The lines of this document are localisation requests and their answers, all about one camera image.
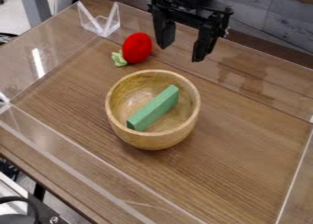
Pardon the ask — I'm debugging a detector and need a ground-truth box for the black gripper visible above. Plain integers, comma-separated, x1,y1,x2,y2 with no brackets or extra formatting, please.
149,0,234,62

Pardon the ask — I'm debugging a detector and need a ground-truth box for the red plush strawberry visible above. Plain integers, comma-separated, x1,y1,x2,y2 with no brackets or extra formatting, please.
111,32,152,68

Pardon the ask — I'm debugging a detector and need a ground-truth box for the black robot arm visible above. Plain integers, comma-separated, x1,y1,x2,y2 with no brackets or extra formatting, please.
148,0,234,62

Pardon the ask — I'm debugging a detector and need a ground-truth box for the green rectangular block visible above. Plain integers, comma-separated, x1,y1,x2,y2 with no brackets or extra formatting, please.
125,85,179,132

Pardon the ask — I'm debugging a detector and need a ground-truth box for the wooden bowl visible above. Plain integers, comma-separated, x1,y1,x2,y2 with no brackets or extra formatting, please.
105,69,200,151

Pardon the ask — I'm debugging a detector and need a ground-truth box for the clear acrylic corner bracket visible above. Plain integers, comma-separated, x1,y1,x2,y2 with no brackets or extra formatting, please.
77,1,120,37

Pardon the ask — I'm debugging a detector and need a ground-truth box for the grey post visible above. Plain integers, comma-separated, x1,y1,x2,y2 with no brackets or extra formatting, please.
21,0,52,27

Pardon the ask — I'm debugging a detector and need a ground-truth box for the black metal bracket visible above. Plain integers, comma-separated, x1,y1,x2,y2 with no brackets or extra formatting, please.
28,194,69,224

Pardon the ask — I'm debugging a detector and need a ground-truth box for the black cable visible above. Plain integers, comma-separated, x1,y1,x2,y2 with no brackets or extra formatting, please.
0,196,41,224

